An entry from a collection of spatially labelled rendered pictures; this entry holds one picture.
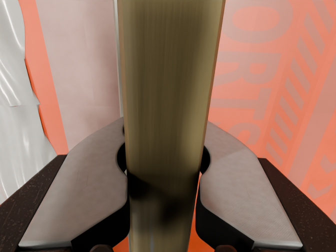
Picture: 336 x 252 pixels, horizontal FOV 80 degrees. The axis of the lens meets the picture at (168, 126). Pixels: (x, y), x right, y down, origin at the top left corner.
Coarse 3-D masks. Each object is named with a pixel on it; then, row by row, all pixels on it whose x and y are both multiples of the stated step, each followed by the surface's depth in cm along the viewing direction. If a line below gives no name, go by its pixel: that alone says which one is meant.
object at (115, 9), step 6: (114, 0) 10; (114, 6) 11; (114, 12) 11; (114, 18) 11; (114, 24) 11; (114, 30) 11; (120, 72) 12; (120, 78) 12; (120, 84) 13; (120, 90) 13; (120, 96) 13; (120, 102) 13; (120, 108) 13; (120, 114) 13; (126, 174) 16
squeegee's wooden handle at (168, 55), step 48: (144, 0) 5; (192, 0) 5; (144, 48) 6; (192, 48) 6; (144, 96) 6; (192, 96) 6; (144, 144) 7; (192, 144) 7; (144, 192) 8; (192, 192) 8; (144, 240) 9
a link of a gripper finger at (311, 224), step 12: (264, 168) 8; (276, 168) 8; (276, 180) 7; (288, 180) 7; (276, 192) 7; (288, 192) 7; (300, 192) 7; (288, 204) 6; (300, 204) 6; (312, 204) 6; (288, 216) 6; (300, 216) 6; (312, 216) 6; (324, 216) 6; (300, 228) 6; (312, 228) 6; (324, 228) 6; (300, 240) 5; (312, 240) 5; (324, 240) 5
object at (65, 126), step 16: (48, 112) 17; (64, 112) 17; (80, 112) 17; (96, 112) 17; (112, 112) 17; (48, 128) 18; (64, 128) 18; (80, 128) 18; (96, 128) 18; (64, 144) 19; (192, 240) 25
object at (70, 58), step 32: (32, 0) 13; (64, 0) 13; (96, 0) 14; (32, 32) 14; (64, 32) 14; (96, 32) 14; (32, 64) 15; (64, 64) 15; (96, 64) 15; (64, 96) 16; (96, 96) 17
